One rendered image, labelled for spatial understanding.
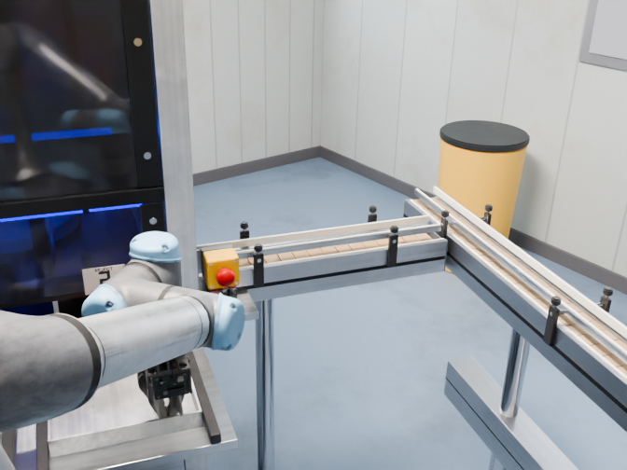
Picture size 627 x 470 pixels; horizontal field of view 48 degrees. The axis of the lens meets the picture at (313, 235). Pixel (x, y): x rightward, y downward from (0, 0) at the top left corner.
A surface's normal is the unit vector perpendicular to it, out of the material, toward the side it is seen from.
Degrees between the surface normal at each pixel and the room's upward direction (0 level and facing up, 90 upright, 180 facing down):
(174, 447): 0
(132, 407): 0
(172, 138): 90
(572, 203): 90
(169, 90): 90
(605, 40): 90
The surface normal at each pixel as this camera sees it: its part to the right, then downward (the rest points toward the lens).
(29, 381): 0.69, 0.01
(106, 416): 0.02, -0.90
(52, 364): 0.79, -0.14
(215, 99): 0.60, 0.35
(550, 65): -0.80, 0.25
